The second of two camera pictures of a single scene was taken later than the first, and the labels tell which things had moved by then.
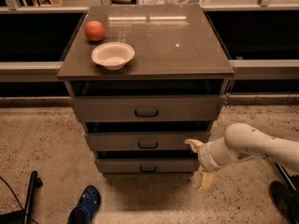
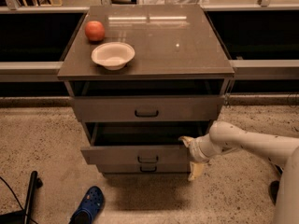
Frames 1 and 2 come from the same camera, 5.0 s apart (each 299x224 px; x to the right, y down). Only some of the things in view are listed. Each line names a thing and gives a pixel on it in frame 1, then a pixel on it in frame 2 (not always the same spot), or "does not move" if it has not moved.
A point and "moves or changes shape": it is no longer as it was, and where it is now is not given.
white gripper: [205, 158] → [195, 150]
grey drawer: [153, 141] moves or changes shape
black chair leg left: [24, 216] does not move
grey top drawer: [149, 108] does not move
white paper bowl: [113, 55] does not move
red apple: [94, 32] does not move
